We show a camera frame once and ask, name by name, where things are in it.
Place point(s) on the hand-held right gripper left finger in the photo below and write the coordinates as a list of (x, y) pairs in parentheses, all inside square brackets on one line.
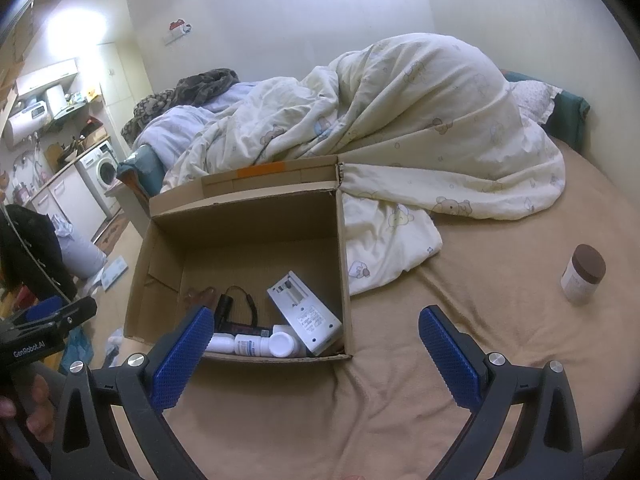
[(182, 360)]

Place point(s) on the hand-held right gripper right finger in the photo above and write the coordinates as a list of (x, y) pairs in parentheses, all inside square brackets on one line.
[(450, 355)]

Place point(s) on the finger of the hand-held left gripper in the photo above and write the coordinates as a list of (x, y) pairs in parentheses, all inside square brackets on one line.
[(45, 307), (75, 312)]

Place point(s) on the white bottle blue label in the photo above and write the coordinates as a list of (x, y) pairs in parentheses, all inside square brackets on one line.
[(252, 346)]

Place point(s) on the black cylindrical tube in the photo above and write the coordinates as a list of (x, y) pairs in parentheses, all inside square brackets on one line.
[(250, 330)]

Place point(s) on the white pill bottle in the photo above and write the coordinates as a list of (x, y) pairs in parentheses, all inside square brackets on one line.
[(285, 342)]

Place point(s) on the brown cardboard box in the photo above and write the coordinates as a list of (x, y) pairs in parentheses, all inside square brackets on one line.
[(240, 250)]

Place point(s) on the white power strip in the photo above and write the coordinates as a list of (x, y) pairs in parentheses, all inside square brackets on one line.
[(310, 315)]

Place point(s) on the person's left hand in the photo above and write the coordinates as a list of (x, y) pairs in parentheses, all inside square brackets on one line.
[(40, 405)]

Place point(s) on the pale laundry bag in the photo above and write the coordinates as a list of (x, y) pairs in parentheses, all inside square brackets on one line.
[(82, 257)]

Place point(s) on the pale blue booklet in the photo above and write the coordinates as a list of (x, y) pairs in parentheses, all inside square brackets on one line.
[(115, 272)]

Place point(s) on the black jacket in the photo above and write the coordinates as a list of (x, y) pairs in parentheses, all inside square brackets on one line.
[(30, 250)]

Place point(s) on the bed with tan sheet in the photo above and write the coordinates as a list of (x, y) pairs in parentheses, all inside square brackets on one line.
[(475, 285)]

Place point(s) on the brown floor rug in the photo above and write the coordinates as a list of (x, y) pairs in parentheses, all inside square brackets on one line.
[(107, 237)]

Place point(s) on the white kitchen base cabinet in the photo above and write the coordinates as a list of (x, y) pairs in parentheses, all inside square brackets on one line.
[(75, 200)]

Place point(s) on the white washing machine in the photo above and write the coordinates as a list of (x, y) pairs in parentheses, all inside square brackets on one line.
[(100, 170)]

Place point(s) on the white jar brown lid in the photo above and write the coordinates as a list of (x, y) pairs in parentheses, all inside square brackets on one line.
[(582, 275)]

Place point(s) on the white water heater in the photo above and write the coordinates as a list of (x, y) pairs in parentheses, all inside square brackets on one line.
[(25, 127)]

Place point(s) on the range hood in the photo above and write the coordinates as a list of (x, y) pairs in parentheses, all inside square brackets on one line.
[(55, 97)]

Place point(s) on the lavender blanket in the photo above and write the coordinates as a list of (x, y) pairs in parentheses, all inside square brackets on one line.
[(175, 127)]

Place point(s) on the wooden staircase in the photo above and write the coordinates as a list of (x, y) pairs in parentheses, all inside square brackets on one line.
[(7, 95)]

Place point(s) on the cream bear print duvet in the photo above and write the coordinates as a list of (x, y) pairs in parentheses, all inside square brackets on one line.
[(425, 125)]

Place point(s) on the tall white wardrobe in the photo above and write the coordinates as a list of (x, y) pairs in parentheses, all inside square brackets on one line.
[(120, 75)]

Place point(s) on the dark patterned blanket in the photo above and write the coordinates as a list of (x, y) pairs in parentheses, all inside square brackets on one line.
[(205, 82)]

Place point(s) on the floral ruffled pillow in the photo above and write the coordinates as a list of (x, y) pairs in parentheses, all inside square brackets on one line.
[(535, 100)]

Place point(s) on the white wall cabinet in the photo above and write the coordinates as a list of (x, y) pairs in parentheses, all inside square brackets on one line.
[(47, 75)]

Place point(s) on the wall shelf with toy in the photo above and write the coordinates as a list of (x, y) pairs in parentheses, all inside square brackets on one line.
[(179, 29)]

